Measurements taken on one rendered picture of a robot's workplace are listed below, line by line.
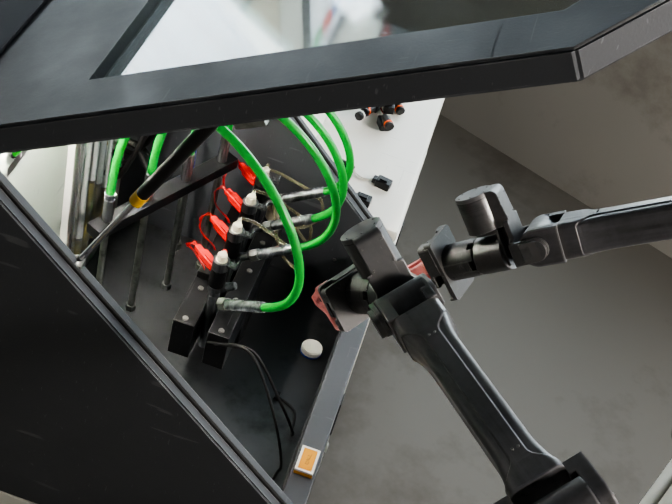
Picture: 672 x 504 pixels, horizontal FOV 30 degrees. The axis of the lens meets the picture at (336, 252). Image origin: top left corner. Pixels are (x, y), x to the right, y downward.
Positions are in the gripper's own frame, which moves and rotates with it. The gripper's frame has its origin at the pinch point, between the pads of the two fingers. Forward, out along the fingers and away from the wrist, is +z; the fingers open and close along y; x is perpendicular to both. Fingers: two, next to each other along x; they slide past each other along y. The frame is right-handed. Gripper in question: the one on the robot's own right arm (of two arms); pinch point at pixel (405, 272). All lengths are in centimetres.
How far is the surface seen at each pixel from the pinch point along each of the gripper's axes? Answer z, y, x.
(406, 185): 28, -4, -47
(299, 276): 3.0, 11.7, 18.3
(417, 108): 34, 3, -72
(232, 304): 19.7, 8.9, 17.0
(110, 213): 38.7, 27.3, 12.4
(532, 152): 95, -66, -207
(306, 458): 16.9, -17.3, 22.6
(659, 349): 53, -118, -155
